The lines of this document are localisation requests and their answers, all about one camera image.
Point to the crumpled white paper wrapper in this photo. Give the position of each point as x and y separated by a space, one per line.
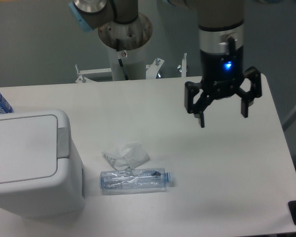
127 156

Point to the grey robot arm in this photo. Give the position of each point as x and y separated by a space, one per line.
218 26

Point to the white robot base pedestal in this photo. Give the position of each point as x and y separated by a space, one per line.
126 42

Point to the white trash can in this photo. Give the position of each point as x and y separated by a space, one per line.
61 193

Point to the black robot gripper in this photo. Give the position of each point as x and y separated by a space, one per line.
222 76

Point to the clear empty plastic bottle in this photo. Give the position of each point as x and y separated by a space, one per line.
134 181

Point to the white trash can lid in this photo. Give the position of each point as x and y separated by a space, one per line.
30 146

